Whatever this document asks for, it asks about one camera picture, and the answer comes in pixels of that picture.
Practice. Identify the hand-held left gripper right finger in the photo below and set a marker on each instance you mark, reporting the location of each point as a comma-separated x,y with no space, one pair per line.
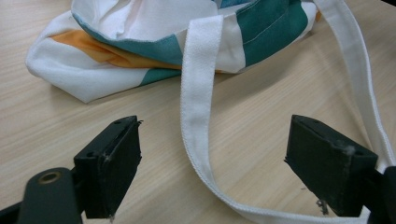
323,168

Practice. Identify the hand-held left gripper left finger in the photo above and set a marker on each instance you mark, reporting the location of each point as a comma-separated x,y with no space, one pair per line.
109,174

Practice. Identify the white green orange tote bag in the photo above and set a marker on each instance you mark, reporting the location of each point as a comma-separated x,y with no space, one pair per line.
199,53

